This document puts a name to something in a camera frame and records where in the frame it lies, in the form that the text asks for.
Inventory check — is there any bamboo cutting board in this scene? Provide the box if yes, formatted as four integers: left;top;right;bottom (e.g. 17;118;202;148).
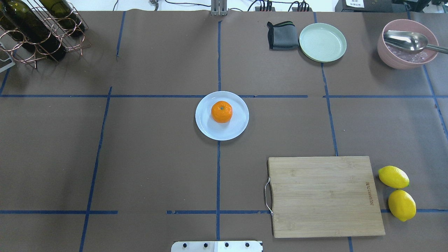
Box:
267;156;385;239

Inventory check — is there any folded grey cloth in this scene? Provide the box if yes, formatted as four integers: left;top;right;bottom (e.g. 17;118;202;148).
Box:
267;21;299;51

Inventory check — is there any lower yellow lemon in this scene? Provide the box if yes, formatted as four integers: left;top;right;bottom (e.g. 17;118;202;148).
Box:
387;189;417;222

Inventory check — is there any light green plate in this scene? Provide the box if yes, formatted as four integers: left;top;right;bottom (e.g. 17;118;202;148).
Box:
299;23;347;63

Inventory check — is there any light blue plate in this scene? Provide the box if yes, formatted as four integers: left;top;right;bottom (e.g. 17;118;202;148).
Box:
195;91;250;141

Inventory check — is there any aluminium frame post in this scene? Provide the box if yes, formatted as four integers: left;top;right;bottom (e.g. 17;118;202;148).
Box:
211;0;228;16

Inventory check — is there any pink bowl with ice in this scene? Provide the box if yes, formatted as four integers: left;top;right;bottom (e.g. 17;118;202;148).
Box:
377;19;439;70

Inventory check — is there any yellow lemon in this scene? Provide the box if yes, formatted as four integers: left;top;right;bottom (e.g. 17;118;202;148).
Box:
387;189;417;222
378;166;410;189

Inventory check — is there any steel ice scoop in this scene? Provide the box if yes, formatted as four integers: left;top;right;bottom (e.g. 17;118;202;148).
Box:
383;30;448;54

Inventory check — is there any dark green wine bottle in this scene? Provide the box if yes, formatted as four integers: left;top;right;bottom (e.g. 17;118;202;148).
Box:
1;0;66;62

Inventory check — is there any copper wire bottle rack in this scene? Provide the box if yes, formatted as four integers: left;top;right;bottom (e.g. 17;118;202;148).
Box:
1;0;92;69

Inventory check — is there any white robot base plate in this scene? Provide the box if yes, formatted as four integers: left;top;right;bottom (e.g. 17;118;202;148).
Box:
171;240;264;252

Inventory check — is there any orange mandarin fruit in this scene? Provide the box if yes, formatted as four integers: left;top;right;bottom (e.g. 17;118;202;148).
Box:
211;100;233;124

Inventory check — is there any upper yellow lemon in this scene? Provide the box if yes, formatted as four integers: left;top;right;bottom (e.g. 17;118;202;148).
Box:
378;166;410;189

